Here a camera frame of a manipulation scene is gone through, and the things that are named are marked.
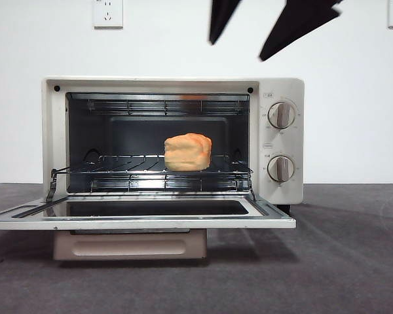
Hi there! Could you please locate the golden brown bread loaf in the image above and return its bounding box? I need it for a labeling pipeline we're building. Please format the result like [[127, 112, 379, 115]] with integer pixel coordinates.
[[164, 132, 213, 172]]

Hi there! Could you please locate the metal wire oven rack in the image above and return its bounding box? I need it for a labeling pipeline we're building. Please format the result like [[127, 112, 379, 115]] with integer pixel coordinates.
[[50, 154, 253, 175]]

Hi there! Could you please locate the oven door with beige handle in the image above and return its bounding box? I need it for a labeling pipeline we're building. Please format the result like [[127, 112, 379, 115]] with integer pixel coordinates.
[[0, 195, 297, 262]]

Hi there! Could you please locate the white Toshiba toaster oven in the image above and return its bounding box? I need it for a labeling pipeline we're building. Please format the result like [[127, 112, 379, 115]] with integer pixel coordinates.
[[0, 77, 305, 262]]

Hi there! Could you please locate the round white oven knob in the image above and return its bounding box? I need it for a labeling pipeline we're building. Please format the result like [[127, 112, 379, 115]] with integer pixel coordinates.
[[267, 101, 296, 130], [267, 155, 296, 183]]

